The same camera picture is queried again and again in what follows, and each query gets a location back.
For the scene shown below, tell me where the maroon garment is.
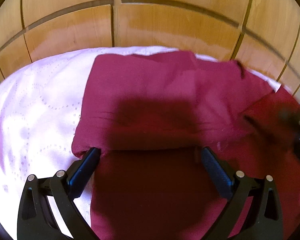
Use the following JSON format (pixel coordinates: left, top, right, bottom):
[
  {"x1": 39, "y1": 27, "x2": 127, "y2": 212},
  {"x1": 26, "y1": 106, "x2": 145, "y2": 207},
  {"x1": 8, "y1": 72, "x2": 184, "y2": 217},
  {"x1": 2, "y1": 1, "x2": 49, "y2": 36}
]
[{"x1": 72, "y1": 51, "x2": 300, "y2": 240}]

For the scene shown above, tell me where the pink bedsheet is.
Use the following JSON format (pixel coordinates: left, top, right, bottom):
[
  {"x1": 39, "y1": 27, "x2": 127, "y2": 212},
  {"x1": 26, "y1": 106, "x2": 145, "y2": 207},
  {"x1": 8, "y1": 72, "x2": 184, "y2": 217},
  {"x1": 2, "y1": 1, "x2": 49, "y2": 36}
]
[{"x1": 0, "y1": 45, "x2": 285, "y2": 240}]

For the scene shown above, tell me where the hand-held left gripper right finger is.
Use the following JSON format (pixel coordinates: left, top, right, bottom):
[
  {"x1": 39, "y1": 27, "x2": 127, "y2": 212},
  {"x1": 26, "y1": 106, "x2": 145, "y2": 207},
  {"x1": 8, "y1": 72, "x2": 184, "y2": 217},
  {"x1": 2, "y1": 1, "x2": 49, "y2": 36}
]
[{"x1": 201, "y1": 147, "x2": 284, "y2": 240}]

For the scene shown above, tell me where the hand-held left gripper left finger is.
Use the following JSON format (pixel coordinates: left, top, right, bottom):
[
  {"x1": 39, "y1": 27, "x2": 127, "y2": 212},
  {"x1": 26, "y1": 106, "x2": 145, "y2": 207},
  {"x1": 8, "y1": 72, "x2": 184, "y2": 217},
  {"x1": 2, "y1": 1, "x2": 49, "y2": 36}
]
[{"x1": 17, "y1": 147, "x2": 102, "y2": 240}]

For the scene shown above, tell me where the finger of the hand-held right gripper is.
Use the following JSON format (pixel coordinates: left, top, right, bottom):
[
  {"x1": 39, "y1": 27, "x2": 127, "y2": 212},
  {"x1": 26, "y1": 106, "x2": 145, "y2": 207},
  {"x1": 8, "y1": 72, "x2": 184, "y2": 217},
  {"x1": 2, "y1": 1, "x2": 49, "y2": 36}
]
[{"x1": 242, "y1": 114, "x2": 300, "y2": 137}]

